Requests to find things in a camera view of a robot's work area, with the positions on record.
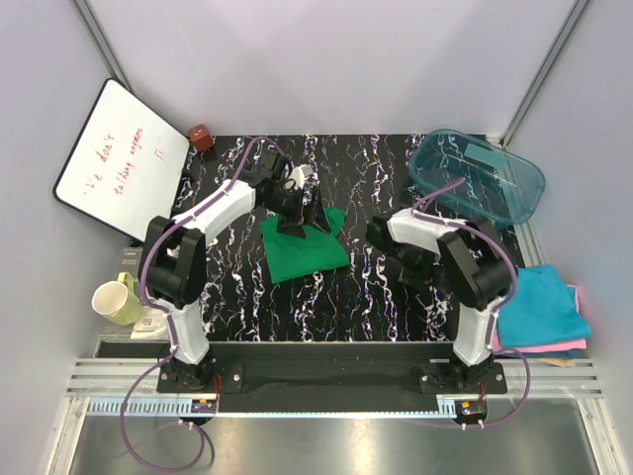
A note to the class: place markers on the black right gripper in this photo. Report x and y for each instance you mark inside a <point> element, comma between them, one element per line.
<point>430,275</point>

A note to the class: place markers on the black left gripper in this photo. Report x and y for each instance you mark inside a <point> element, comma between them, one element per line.
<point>286,226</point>

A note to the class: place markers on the green t-shirt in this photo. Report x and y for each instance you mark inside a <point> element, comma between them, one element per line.
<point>293,257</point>

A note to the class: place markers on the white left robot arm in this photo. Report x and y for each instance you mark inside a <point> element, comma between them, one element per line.
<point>173,269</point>

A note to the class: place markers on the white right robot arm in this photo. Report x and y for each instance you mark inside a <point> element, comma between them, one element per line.
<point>472,260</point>

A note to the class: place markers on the clear blue plastic bin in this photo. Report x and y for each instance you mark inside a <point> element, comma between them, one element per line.
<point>499,185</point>

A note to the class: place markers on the folded blue t-shirt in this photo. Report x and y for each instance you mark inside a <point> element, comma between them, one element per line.
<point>542,311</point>

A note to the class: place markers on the small red-brown box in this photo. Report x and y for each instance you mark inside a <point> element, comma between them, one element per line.
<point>201,138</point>

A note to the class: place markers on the folded pink t-shirt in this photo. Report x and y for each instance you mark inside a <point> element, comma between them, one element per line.
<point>564,346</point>

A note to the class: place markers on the folded tan t-shirt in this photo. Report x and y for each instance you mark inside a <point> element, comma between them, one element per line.
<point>559,362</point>

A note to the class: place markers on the spiral bound manual booklet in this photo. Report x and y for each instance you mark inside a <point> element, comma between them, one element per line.
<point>152,324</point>

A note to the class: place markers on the white whiteboard with red writing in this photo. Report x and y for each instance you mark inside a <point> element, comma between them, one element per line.
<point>126,164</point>

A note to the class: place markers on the yellow-green mug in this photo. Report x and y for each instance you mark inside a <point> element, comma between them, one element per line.
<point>117,302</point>

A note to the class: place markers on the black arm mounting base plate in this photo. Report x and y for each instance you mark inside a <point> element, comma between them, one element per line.
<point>279,401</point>

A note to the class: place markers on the aluminium frame rail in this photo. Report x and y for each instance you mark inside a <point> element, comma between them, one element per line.
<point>114,376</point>

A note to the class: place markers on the white slotted cable duct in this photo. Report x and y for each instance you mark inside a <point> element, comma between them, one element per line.
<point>157,406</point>

